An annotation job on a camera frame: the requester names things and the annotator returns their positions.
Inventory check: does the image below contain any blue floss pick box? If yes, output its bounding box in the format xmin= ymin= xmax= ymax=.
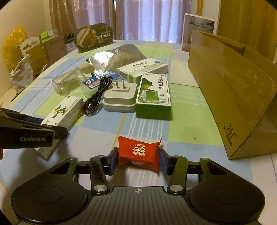
xmin=80 ymin=71 xmax=121 ymax=98

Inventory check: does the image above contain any dark oval instant meal bowl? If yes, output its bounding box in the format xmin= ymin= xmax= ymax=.
xmin=74 ymin=23 xmax=114 ymax=52

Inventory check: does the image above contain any brown cardboard packaging stack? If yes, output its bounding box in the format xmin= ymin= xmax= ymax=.
xmin=19 ymin=31 xmax=67 ymax=77

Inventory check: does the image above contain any yellow plastic bag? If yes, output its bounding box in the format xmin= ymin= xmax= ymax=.
xmin=2 ymin=25 xmax=27 ymax=72

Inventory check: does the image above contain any large brown cardboard box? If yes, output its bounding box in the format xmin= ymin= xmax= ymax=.
xmin=188 ymin=30 xmax=276 ymax=159

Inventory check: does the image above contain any white box green dragon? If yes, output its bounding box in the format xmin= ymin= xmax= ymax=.
xmin=34 ymin=95 xmax=84 ymax=160

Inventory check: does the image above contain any red candy packet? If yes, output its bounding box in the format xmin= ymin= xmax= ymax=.
xmin=118 ymin=136 xmax=161 ymax=172

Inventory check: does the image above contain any white power adapter plug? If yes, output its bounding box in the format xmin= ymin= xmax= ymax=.
xmin=102 ymin=80 xmax=138 ymax=113

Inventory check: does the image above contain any white humidifier box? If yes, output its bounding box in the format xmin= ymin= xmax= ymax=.
xmin=182 ymin=13 xmax=215 ymax=52

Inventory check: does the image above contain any crumpled white plastic bag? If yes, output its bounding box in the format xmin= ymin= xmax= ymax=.
xmin=9 ymin=54 xmax=35 ymax=94

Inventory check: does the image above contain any white green medicine box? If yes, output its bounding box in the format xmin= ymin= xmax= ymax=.
xmin=118 ymin=58 xmax=168 ymax=85

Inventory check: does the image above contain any person's left hand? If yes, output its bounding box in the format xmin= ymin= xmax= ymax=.
xmin=0 ymin=149 xmax=3 ymax=160

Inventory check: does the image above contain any silver foil pouch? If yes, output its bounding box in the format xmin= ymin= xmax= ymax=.
xmin=86 ymin=44 xmax=146 ymax=75

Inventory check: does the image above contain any black cable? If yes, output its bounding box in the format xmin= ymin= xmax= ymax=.
xmin=83 ymin=76 xmax=113 ymax=117

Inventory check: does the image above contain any white plastic spoon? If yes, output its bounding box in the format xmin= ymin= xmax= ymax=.
xmin=80 ymin=62 xmax=94 ymax=74

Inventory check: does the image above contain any purple curtain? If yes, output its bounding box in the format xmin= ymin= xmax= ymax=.
xmin=47 ymin=0 xmax=191 ymax=44

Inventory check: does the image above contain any green throat spray box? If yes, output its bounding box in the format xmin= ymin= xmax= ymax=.
xmin=135 ymin=73 xmax=171 ymax=120

